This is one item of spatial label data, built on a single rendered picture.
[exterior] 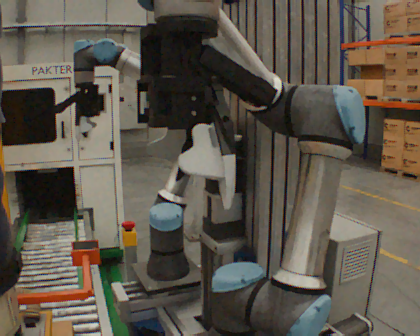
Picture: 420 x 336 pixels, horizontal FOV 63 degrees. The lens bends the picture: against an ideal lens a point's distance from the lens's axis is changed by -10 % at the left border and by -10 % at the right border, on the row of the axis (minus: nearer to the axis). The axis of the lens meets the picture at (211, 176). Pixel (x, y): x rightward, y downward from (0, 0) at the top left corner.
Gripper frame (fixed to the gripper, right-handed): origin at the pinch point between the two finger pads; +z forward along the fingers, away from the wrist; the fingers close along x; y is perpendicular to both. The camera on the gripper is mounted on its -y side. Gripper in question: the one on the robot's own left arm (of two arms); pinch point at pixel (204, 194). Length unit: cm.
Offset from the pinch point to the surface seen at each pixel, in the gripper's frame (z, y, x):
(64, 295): 33, 18, -42
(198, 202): 109, -146, -345
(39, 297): 33, 24, -42
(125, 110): 25, -192, -929
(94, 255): 33, 7, -63
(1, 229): 13.1, 29.1, -35.8
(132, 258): 66, -18, -128
